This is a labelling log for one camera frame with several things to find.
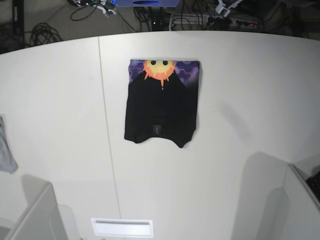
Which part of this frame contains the black T-shirt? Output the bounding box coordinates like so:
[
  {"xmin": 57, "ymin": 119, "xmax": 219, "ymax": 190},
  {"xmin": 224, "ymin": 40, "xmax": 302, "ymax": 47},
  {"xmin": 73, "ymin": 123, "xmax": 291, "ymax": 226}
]
[{"xmin": 124, "ymin": 59, "xmax": 200, "ymax": 148}]

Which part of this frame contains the white power strip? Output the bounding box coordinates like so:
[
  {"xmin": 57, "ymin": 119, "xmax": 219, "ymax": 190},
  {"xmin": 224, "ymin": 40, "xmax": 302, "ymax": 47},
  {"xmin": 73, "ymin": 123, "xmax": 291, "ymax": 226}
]
[{"xmin": 172, "ymin": 13, "xmax": 259, "ymax": 29}]

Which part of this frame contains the blue box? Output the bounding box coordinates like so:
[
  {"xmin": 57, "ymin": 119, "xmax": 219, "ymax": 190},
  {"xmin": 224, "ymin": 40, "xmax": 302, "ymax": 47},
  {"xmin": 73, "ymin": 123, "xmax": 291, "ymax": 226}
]
[{"xmin": 111, "ymin": 0, "xmax": 180, "ymax": 7}]

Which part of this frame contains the grey cloth at table edge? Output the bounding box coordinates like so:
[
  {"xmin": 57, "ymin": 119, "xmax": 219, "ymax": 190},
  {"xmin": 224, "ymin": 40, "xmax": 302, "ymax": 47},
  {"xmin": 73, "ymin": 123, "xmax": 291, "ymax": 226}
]
[{"xmin": 0, "ymin": 117, "xmax": 18, "ymax": 174}]

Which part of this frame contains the black keyboard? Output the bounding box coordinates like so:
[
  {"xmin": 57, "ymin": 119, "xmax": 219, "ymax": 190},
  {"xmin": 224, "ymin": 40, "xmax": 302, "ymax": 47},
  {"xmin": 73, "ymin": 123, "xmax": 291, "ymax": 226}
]
[{"xmin": 306, "ymin": 172, "xmax": 320, "ymax": 200}]

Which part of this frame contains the white cable grommet plate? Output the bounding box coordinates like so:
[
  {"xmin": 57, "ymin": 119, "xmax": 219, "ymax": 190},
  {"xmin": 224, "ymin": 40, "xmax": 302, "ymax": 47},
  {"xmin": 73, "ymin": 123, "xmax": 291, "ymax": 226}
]
[{"xmin": 91, "ymin": 218, "xmax": 154, "ymax": 238}]

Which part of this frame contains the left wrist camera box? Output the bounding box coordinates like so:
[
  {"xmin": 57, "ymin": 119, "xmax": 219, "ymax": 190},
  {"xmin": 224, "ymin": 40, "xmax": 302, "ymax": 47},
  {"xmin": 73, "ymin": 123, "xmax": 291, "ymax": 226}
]
[{"xmin": 215, "ymin": 3, "xmax": 230, "ymax": 17}]

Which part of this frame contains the black vertical post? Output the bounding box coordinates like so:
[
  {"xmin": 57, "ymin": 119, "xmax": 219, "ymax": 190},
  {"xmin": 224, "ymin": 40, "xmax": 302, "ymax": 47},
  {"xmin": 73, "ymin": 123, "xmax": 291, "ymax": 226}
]
[{"xmin": 12, "ymin": 0, "xmax": 25, "ymax": 39}]

